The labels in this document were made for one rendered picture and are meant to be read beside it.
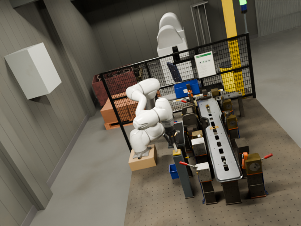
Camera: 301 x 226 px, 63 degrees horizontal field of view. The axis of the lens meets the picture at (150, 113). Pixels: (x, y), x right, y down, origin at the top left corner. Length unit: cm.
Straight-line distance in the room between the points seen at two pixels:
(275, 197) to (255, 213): 21
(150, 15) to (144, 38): 75
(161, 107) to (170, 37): 469
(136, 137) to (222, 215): 110
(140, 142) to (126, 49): 658
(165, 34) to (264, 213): 499
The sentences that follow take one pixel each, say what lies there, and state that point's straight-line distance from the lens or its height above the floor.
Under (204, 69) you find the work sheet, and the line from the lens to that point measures 323.
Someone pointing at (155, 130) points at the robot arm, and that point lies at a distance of 257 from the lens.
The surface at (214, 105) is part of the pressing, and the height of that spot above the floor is 100.
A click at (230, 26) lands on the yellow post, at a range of 320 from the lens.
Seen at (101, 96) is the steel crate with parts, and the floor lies 38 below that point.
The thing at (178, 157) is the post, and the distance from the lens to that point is 192.
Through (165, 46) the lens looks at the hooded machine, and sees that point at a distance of 633.
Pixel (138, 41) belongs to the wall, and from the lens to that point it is 880.
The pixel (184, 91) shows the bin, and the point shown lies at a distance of 310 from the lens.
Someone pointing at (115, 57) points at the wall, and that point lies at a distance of 902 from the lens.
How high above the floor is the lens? 226
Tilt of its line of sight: 25 degrees down
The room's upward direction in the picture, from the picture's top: 18 degrees counter-clockwise
